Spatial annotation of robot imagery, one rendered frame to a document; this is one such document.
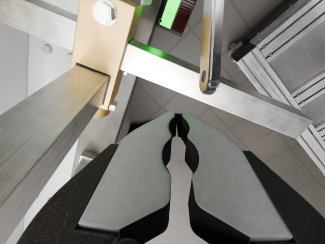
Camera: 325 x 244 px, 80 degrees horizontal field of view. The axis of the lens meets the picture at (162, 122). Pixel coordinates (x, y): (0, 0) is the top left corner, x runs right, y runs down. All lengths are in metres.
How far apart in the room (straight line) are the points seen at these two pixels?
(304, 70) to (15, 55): 0.99
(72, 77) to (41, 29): 0.07
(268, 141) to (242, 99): 1.21
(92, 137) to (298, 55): 0.84
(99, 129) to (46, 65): 0.19
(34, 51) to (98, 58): 0.31
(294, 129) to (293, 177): 1.48
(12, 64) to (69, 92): 0.33
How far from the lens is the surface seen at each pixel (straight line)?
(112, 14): 0.20
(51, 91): 0.17
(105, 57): 0.22
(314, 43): 1.01
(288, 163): 1.64
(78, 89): 0.18
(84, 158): 0.48
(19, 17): 0.26
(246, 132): 1.35
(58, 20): 0.24
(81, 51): 0.23
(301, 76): 1.04
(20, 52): 0.51
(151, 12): 0.35
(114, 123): 0.42
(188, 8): 0.34
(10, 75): 0.51
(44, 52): 0.50
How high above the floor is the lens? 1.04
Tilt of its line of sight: 58 degrees down
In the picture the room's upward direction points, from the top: 175 degrees counter-clockwise
